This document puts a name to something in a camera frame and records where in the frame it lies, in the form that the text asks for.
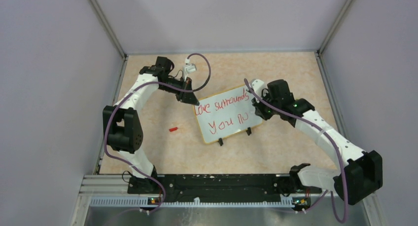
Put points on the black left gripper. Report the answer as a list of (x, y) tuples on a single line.
[(187, 97)]

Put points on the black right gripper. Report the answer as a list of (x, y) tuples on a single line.
[(259, 111)]

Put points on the yellow framed whiteboard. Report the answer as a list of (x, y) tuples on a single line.
[(227, 113)]

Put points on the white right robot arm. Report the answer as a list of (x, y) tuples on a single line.
[(358, 173)]

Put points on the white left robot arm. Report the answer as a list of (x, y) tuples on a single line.
[(122, 128)]

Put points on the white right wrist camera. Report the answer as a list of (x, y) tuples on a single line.
[(255, 87)]

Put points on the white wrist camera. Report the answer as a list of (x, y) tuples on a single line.
[(255, 87), (188, 68)]

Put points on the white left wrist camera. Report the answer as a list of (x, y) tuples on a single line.
[(188, 68)]

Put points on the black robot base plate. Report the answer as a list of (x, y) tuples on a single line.
[(220, 188)]

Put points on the aluminium frame rail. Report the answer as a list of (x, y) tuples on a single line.
[(110, 190)]

